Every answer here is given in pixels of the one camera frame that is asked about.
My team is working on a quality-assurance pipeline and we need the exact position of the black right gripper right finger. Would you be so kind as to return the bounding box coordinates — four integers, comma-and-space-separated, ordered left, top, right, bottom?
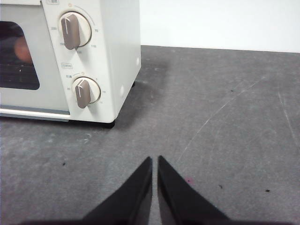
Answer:
157, 155, 232, 224

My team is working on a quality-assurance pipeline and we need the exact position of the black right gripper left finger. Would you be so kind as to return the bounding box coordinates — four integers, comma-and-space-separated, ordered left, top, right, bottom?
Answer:
82, 156, 153, 224

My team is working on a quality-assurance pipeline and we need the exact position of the glass oven door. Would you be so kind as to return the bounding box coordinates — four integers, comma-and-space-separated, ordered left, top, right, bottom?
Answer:
0, 0, 71, 116

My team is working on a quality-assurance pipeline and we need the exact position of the small beige oven knob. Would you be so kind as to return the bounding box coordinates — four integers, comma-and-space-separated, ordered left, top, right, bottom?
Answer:
71, 76, 102, 109

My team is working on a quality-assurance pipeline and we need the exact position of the cream Toshiba toaster oven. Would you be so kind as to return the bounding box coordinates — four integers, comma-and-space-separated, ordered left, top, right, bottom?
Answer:
0, 0, 142, 128

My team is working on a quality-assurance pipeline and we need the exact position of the large beige oven knob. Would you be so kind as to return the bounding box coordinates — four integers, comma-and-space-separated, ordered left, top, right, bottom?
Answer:
58, 11, 92, 51

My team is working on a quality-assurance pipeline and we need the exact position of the metal wire oven rack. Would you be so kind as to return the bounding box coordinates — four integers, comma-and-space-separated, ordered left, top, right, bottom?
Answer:
0, 67, 38, 82

